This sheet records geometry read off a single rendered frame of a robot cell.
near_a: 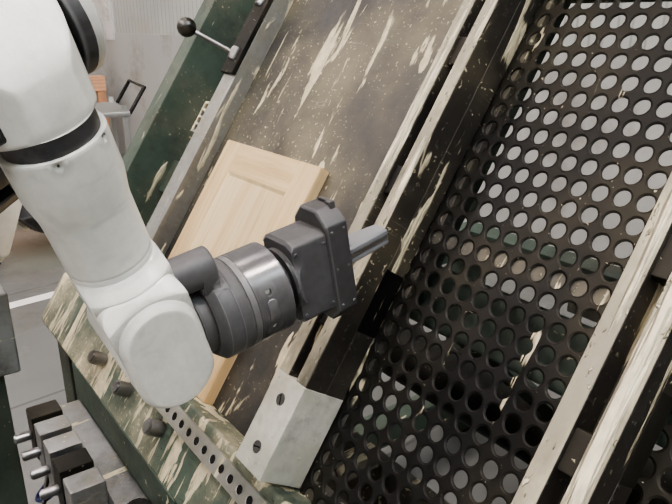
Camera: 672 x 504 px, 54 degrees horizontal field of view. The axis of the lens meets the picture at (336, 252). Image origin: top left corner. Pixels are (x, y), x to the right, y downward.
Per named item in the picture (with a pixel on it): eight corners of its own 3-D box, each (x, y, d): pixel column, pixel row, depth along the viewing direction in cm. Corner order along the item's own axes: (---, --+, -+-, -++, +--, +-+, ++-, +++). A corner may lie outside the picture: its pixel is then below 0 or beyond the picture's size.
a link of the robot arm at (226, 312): (263, 364, 60) (146, 426, 55) (206, 303, 67) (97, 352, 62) (253, 265, 54) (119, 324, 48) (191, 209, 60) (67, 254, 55)
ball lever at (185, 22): (235, 67, 133) (173, 33, 131) (243, 50, 133) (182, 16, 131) (235, 62, 129) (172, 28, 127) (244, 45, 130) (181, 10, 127)
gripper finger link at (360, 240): (392, 237, 68) (344, 259, 65) (372, 229, 71) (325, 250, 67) (390, 223, 67) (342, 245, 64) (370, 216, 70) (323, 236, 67)
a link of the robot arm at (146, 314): (158, 426, 54) (96, 314, 45) (114, 363, 59) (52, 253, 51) (225, 381, 56) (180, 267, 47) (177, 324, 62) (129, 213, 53)
